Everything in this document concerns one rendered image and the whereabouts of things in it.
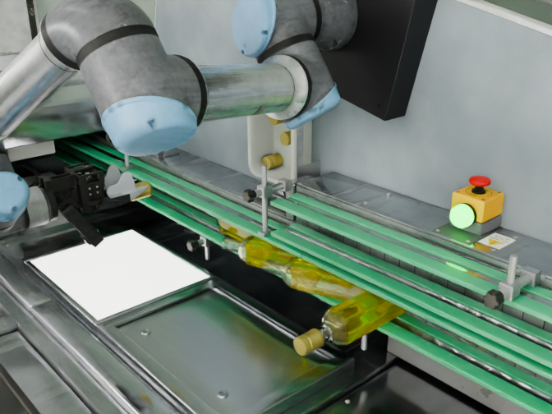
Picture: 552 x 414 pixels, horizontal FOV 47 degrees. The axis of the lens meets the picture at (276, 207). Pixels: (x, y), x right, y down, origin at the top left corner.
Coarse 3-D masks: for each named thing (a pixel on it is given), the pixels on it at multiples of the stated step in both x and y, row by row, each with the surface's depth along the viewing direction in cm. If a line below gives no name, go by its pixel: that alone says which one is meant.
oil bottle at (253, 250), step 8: (248, 240) 148; (256, 240) 148; (240, 248) 148; (248, 248) 147; (256, 248) 146; (264, 248) 145; (272, 248) 144; (240, 256) 149; (248, 256) 148; (256, 256) 146; (264, 256) 145; (272, 256) 144; (280, 256) 143; (288, 256) 142; (296, 256) 141; (256, 264) 147
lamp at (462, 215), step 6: (462, 204) 118; (468, 204) 118; (456, 210) 118; (462, 210) 117; (468, 210) 117; (474, 210) 118; (450, 216) 119; (456, 216) 118; (462, 216) 117; (468, 216) 117; (474, 216) 117; (456, 222) 118; (462, 222) 117; (468, 222) 117; (474, 222) 118
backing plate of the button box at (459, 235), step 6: (438, 228) 122; (444, 228) 122; (450, 228) 122; (456, 228) 122; (498, 228) 121; (444, 234) 119; (450, 234) 119; (456, 234) 119; (462, 234) 119; (468, 234) 119; (474, 234) 119; (486, 234) 119; (456, 240) 117; (462, 240) 117; (468, 240) 116; (474, 240) 117
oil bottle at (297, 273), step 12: (288, 264) 136; (300, 264) 136; (312, 264) 136; (288, 276) 137; (300, 276) 135; (312, 276) 134; (324, 276) 132; (336, 276) 131; (300, 288) 136; (312, 288) 135; (324, 288) 133; (336, 288) 132; (348, 288) 131; (360, 288) 129
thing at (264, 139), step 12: (252, 120) 160; (264, 120) 162; (252, 132) 161; (264, 132) 163; (276, 132) 164; (252, 144) 162; (264, 144) 164; (276, 144) 165; (252, 156) 163; (264, 156) 166; (288, 156) 163; (252, 168) 164; (276, 168) 164; (288, 168) 163; (276, 180) 158
